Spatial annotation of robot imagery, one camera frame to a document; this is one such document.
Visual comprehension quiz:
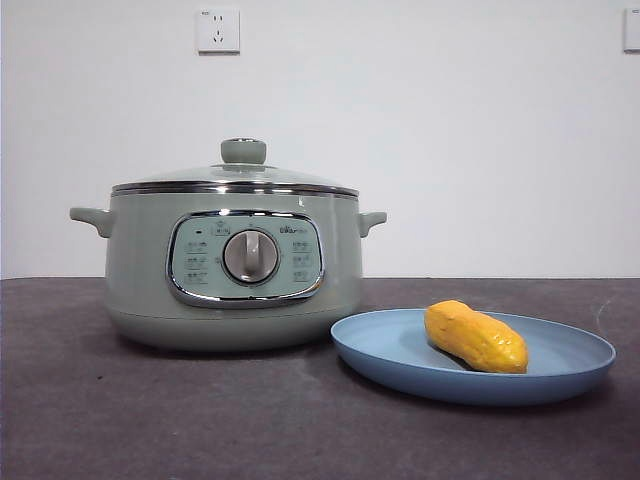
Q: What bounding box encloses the yellow corn cob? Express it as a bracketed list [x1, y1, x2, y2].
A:
[424, 298, 530, 374]

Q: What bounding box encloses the glass lid with green knob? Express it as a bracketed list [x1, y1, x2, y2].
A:
[110, 138, 360, 197]

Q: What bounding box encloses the blue round plate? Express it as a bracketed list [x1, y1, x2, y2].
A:
[330, 308, 618, 407]

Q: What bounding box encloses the white wall socket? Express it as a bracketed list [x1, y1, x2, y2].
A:
[196, 7, 242, 56]
[623, 7, 640, 54]

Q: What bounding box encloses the pale green electric steamer pot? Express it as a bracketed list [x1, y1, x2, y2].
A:
[68, 185, 389, 351]

